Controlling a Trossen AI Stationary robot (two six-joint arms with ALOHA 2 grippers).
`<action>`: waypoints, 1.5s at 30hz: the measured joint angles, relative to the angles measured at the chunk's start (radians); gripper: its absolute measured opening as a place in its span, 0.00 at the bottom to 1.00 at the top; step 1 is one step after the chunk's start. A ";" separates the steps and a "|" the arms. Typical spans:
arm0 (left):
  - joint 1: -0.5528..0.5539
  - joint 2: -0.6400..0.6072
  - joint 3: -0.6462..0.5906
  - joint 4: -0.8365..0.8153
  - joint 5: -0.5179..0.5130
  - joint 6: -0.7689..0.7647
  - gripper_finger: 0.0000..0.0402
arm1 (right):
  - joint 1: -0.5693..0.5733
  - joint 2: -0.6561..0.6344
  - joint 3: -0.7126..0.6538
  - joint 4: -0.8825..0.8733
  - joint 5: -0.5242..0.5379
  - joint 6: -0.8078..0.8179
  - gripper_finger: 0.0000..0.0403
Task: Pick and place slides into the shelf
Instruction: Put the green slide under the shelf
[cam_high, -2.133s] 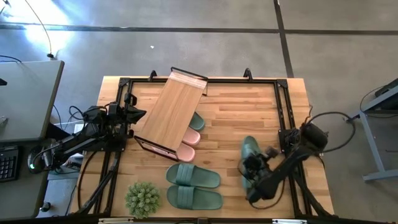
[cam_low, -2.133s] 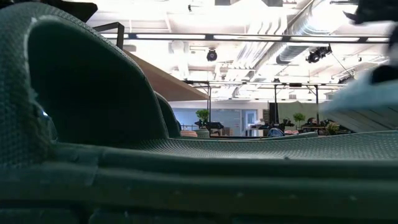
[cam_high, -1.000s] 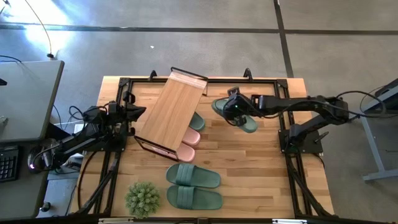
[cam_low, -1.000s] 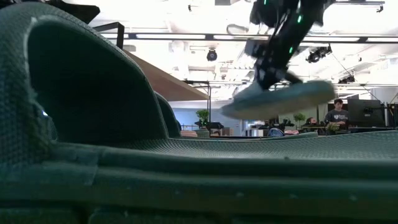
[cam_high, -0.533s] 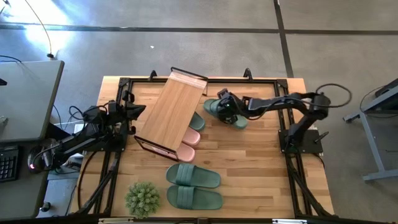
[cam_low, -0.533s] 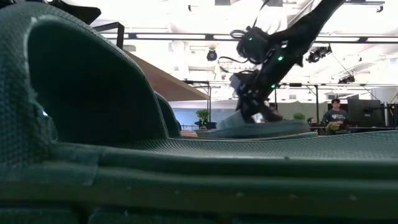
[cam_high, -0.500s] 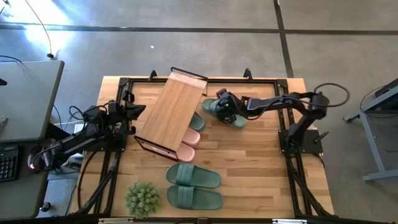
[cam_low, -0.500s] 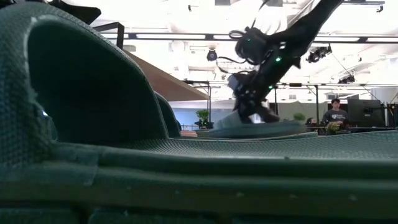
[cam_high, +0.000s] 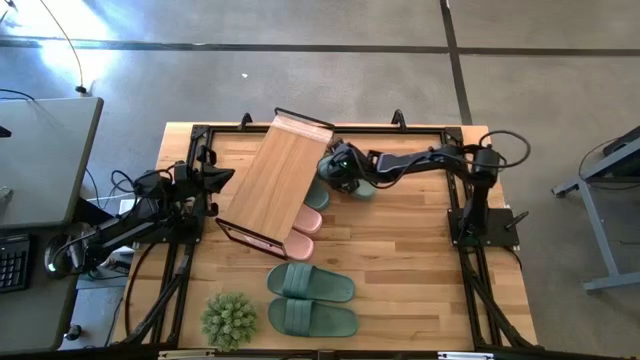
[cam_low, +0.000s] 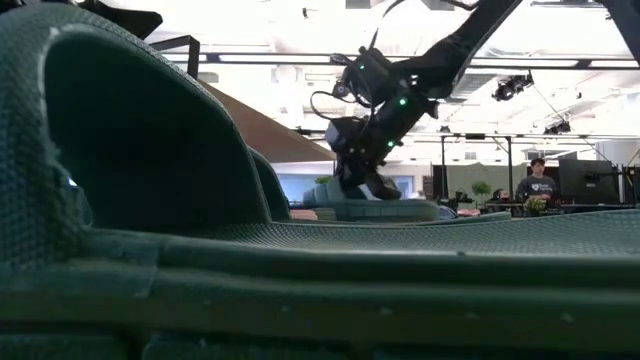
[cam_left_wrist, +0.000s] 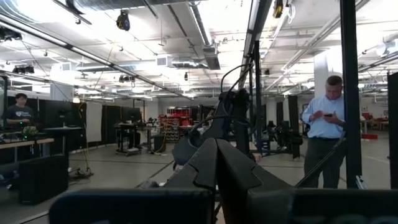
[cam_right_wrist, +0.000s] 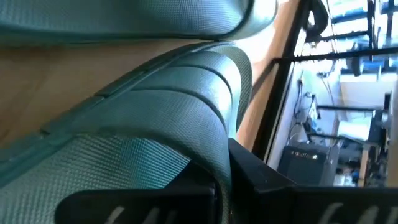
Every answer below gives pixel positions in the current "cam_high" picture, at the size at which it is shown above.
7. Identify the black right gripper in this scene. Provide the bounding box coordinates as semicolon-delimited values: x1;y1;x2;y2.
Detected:
325;141;374;197

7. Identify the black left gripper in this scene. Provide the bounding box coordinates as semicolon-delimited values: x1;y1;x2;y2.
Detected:
169;143;236;218

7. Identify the green slide sandal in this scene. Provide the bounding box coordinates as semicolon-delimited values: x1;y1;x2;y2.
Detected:
266;262;357;304
267;297;360;339
303;178;332;213
317;153;378;201

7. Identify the round artificial green plant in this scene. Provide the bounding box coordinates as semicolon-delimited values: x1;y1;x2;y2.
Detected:
200;291;260;353

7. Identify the light grey desk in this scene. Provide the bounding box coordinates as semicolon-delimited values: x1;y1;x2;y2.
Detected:
0;96;105;230

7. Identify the black mouse with blue light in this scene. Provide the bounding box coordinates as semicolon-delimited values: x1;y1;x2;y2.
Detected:
43;239;71;280

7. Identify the black keyboard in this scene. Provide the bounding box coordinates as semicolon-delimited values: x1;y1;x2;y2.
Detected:
0;233;32;295

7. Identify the dark grey desk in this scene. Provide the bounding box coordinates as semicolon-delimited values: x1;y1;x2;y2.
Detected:
0;224;84;354

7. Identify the dark flat device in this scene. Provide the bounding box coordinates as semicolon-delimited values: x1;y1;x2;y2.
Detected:
598;124;640;165

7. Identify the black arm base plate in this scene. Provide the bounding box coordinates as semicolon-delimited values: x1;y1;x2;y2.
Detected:
132;204;206;246
447;207;521;249

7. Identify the wooden shelf with black frame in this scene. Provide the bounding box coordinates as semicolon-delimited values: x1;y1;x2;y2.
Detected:
215;106;337;261

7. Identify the thin black floor cable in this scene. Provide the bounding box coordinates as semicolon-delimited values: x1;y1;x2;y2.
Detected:
38;0;90;96

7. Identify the silver metal bracket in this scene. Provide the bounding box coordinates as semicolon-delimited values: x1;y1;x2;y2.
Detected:
437;351;495;360
158;348;217;360

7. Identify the black lever handle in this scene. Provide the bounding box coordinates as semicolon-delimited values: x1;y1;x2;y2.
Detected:
504;210;530;232

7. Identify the black aluminium rig frame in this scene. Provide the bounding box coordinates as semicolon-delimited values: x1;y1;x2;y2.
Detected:
113;122;540;360

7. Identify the grey metal table frame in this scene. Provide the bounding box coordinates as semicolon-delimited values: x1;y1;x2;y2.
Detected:
551;124;640;295

